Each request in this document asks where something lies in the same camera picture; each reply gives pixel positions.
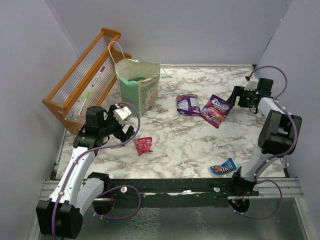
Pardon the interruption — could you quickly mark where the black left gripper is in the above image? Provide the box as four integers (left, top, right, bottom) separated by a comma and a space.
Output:
99, 105, 136, 143

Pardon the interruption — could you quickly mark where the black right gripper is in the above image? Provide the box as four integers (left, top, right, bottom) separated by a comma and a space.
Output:
226, 86, 256, 109

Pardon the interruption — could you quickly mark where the green Fox's bag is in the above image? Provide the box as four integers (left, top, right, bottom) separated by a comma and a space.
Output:
129, 77, 146, 82

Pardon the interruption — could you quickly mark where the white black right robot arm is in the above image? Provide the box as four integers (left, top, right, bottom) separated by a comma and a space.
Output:
226, 76, 303, 196

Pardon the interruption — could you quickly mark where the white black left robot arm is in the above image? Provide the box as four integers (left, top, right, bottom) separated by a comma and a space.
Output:
36, 102, 139, 239

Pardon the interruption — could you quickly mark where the purple Fox's candy bag right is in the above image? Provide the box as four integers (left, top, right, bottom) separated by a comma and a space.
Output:
200, 94, 233, 129

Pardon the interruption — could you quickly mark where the purple fox's candy bag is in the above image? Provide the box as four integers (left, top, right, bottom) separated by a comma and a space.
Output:
200, 94, 233, 129
175, 94, 201, 116

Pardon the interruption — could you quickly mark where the purple Fox's candy bag left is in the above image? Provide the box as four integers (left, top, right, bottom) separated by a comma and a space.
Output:
175, 94, 201, 116

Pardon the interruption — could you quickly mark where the green paper gift bag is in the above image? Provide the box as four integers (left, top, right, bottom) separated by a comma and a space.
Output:
108, 41, 168, 116

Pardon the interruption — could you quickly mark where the pink red snack packet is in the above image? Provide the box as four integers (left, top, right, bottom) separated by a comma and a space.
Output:
134, 137, 153, 156

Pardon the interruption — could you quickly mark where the green white marker pen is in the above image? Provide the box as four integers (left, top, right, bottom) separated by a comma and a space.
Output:
77, 91, 90, 117

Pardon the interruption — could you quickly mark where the wooden rack with clear slats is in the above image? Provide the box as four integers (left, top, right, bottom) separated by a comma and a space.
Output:
42, 27, 122, 135

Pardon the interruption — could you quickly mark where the blue M&M's packet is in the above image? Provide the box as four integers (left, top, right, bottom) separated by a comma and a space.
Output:
209, 158, 237, 175

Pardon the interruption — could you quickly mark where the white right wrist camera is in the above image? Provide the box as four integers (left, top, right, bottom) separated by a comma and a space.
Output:
244, 76, 259, 92

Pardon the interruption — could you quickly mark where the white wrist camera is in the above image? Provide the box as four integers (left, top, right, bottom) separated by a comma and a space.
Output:
244, 76, 259, 92
113, 106, 133, 126

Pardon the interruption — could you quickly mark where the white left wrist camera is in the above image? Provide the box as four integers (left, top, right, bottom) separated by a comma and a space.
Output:
113, 106, 133, 126

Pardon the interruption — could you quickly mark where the black front mounting rail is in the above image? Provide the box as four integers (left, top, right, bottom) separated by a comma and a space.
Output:
88, 172, 259, 209

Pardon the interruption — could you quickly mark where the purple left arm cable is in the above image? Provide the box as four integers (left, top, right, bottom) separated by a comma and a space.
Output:
51, 101, 141, 240

